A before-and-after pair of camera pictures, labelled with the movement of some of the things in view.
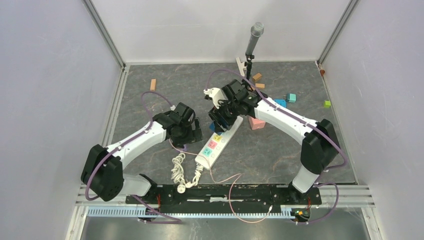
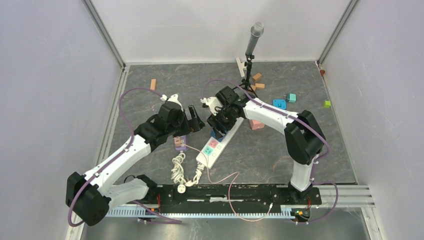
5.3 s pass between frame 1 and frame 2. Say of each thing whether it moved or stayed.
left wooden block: stayed
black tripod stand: stayed
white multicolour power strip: stayed
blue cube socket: moved
